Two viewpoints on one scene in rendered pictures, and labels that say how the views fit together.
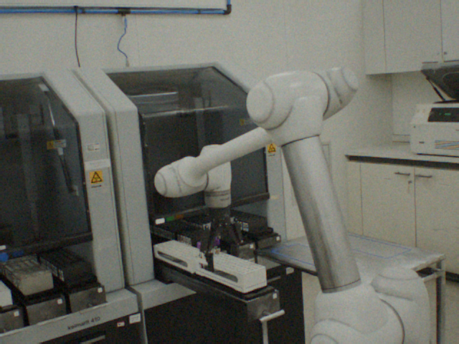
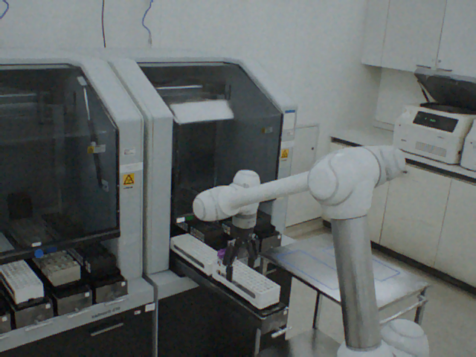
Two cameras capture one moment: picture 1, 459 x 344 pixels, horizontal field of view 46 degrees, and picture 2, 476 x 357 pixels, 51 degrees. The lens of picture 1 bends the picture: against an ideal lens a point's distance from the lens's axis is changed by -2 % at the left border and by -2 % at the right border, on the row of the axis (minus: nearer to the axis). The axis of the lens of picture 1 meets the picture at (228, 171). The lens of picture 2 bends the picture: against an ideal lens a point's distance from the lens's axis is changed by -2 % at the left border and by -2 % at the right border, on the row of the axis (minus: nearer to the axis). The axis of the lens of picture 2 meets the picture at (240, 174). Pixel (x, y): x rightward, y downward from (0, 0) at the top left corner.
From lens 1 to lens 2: 44 cm
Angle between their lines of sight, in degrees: 10
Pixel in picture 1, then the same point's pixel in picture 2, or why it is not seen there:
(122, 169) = (153, 172)
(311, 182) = (355, 257)
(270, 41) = (282, 26)
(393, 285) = (404, 342)
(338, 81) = (390, 163)
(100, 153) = (135, 157)
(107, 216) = (134, 214)
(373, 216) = not seen: hidden behind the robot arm
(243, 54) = (256, 36)
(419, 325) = not seen: outside the picture
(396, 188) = not seen: hidden behind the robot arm
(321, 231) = (356, 300)
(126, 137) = (160, 143)
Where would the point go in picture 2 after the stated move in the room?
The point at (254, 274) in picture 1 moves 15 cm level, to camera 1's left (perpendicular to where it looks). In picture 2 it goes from (271, 294) to (230, 293)
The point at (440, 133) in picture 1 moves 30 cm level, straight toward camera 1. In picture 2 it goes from (422, 136) to (424, 145)
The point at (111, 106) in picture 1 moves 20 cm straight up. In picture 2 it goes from (149, 111) to (150, 60)
